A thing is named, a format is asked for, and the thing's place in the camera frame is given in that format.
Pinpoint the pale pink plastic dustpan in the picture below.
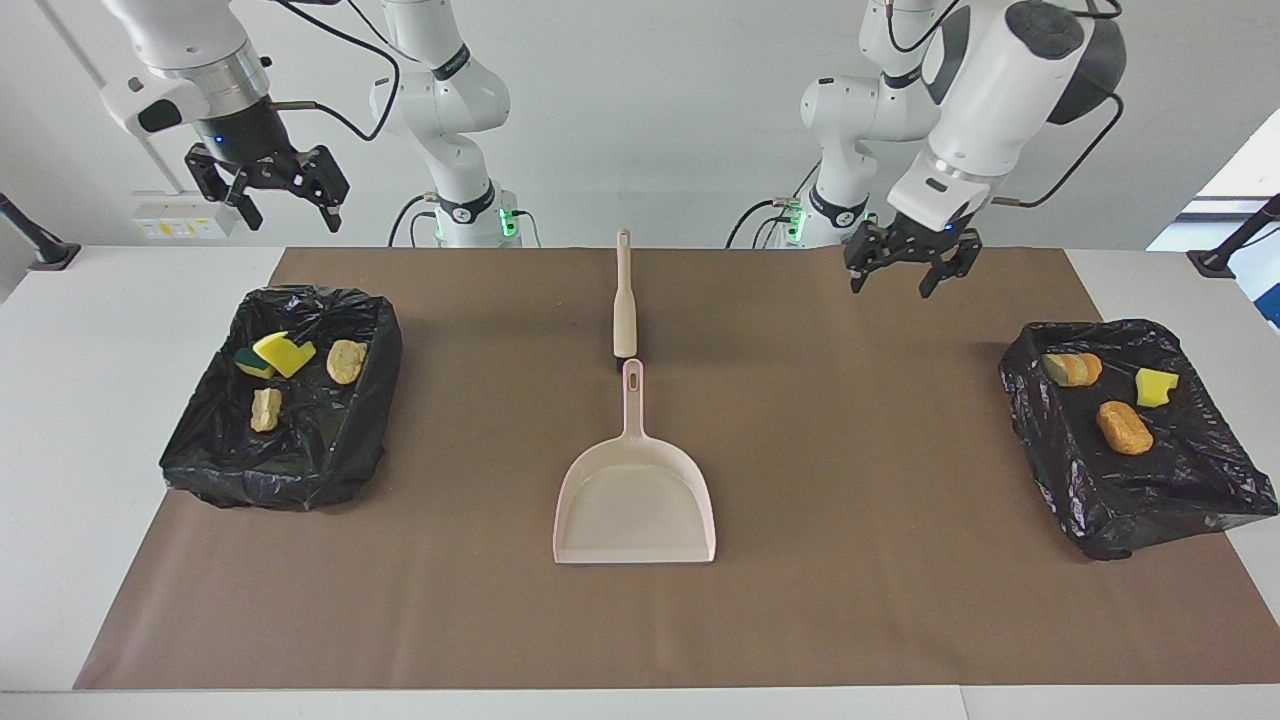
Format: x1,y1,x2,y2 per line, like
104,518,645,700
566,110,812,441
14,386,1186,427
552,359,717,565

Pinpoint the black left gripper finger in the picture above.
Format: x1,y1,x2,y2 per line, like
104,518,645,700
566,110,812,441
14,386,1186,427
918,228,984,300
843,222,901,295

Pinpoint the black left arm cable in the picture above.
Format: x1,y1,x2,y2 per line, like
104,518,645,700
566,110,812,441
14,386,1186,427
885,0,1126,209

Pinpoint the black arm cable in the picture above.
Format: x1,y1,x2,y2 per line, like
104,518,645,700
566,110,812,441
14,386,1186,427
235,0,403,143
885,0,1126,209

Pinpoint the white wall cable duct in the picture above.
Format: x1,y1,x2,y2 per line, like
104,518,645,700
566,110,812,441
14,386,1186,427
35,0,186,196

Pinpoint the brown table mat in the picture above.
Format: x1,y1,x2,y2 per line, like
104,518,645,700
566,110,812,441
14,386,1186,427
75,247,1280,691

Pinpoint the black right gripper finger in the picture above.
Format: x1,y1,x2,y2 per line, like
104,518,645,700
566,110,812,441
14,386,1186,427
290,146,351,234
185,144,264,232

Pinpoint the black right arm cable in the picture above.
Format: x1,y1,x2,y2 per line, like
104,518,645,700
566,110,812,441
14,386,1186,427
235,0,403,143

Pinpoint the black base cable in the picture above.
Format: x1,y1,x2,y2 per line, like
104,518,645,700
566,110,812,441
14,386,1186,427
725,155,823,248
388,193,441,248

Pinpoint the brown croquette shaped chunk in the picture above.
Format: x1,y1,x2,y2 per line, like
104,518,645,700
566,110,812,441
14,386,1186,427
1096,401,1154,457

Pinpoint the white wall socket box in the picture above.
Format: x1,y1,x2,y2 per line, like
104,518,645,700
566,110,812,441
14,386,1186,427
132,192,239,241

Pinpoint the beige hand brush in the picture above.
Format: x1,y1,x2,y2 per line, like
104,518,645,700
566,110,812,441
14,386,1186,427
612,228,639,362

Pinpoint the black clamp stand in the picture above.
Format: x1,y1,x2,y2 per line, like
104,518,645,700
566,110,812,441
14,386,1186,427
0,192,81,271
1187,193,1280,279

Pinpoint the black bag lined bin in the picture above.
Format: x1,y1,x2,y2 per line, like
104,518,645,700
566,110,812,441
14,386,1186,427
998,319,1280,561
160,285,404,511

